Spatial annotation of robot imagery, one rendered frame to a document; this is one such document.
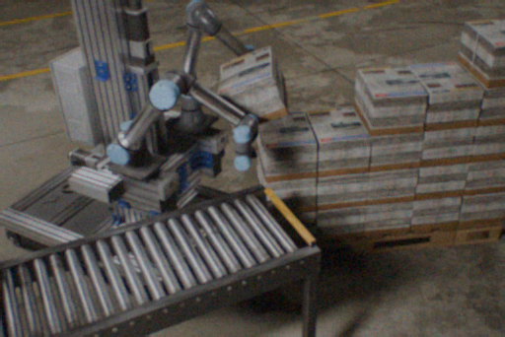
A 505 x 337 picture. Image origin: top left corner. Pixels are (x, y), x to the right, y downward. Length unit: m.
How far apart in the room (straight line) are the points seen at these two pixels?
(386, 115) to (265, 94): 0.68
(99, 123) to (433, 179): 1.89
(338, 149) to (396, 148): 0.32
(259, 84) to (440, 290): 1.58
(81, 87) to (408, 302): 2.11
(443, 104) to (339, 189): 0.71
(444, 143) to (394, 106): 0.40
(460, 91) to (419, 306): 1.18
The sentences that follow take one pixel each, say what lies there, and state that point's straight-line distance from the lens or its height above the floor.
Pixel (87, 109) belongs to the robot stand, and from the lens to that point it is 3.27.
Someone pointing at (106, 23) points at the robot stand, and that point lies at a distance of 2.98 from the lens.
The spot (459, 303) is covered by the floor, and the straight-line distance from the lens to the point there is 3.51.
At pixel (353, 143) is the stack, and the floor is 0.81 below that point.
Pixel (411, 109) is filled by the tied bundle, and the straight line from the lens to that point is 3.20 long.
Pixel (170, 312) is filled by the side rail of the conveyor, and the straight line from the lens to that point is 2.32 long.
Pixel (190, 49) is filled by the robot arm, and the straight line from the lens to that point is 3.33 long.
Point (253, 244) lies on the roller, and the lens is 2.51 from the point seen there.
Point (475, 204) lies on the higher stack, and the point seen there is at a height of 0.30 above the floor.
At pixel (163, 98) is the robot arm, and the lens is 2.57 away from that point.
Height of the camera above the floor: 2.44
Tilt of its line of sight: 34 degrees down
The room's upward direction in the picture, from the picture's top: 2 degrees counter-clockwise
